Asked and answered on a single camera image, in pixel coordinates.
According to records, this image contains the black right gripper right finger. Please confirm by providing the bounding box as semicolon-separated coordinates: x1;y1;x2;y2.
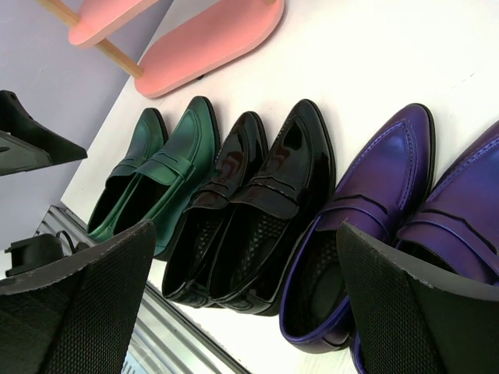
337;223;498;373

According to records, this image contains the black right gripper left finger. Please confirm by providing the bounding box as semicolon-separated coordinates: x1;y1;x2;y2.
1;221;156;373

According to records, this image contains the purple loafer shoe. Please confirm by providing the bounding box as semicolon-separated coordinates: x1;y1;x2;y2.
349;120;499;374
279;103;435;354

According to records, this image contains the green loafer shoe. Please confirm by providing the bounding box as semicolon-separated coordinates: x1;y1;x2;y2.
87;108;169;242
112;96;221;261

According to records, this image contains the black patent loafer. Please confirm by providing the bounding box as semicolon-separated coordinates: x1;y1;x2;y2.
161;111;268;308
207;99;336;316

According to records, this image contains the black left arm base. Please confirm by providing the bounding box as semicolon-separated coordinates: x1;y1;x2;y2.
5;230;91;278

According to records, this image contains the pink three-tier shoe shelf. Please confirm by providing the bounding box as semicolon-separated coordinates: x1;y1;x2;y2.
41;0;285;98

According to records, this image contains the aluminium front rail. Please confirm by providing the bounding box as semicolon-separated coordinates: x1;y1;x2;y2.
38;204;250;374

